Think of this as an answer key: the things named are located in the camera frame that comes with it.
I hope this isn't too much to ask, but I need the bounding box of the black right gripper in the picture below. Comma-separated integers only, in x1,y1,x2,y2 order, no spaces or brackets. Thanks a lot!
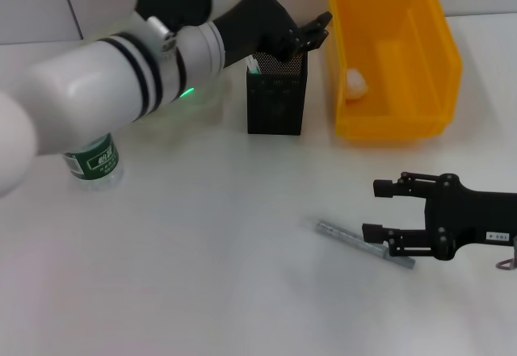
361,171,517,262

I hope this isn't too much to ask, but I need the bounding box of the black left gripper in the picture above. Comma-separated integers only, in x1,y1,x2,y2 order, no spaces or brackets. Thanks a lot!
213,0,334,67

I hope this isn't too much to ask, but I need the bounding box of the grey marker pen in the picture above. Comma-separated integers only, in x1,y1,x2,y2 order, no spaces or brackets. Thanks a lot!
316,220,417,270

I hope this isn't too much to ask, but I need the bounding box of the green utility knife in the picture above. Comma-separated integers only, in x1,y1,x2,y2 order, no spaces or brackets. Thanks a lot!
246,54,263,77

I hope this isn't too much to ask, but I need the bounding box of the white paper ball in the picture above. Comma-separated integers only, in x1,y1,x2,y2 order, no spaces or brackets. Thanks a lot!
346,68,369,101

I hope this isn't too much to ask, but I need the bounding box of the clear green-label water bottle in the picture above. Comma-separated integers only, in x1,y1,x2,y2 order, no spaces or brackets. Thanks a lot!
63,132,124,191

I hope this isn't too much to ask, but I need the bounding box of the black mesh pen holder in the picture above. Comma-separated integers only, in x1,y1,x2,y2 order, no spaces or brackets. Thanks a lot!
246,51,310,136

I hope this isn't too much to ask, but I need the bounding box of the pale green glass fruit plate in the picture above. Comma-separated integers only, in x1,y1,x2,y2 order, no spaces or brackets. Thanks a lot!
132,65,234,131

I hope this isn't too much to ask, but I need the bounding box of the yellow plastic bin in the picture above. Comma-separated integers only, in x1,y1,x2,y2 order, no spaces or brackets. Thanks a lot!
325,0,464,144

